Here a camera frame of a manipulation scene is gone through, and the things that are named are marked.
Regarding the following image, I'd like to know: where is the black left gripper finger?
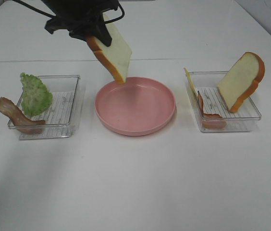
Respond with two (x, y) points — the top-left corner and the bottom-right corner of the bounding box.
(93, 21), (112, 47)
(69, 28), (86, 42)

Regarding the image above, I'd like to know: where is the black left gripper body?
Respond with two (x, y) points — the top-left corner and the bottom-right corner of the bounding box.
(44, 0), (118, 34)

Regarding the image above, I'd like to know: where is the white bread slice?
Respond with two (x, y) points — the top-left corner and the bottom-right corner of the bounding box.
(86, 22), (132, 84)
(217, 52), (265, 113)

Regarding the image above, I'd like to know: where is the green lettuce leaf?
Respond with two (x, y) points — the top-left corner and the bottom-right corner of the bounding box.
(20, 73), (53, 117)

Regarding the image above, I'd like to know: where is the yellow cheese slice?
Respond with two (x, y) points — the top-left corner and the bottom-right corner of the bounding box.
(184, 67), (198, 105)

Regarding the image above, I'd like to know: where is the brown bacon strip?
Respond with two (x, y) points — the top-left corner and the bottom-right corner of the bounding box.
(197, 91), (227, 130)
(0, 97), (46, 126)

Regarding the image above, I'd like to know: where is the pink round plate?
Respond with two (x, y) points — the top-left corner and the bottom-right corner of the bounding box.
(95, 77), (176, 136)

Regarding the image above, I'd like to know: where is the left clear plastic container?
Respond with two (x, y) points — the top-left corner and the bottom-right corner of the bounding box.
(7, 75), (85, 140)

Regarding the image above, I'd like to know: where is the clear plastic container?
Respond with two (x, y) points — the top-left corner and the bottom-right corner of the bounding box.
(188, 71), (261, 132)
(7, 75), (85, 140)

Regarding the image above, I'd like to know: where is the right clear plastic container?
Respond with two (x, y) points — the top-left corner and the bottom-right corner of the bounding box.
(188, 71), (261, 132)

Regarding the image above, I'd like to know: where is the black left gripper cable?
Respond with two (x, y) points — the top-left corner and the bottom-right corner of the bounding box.
(12, 0), (125, 25)

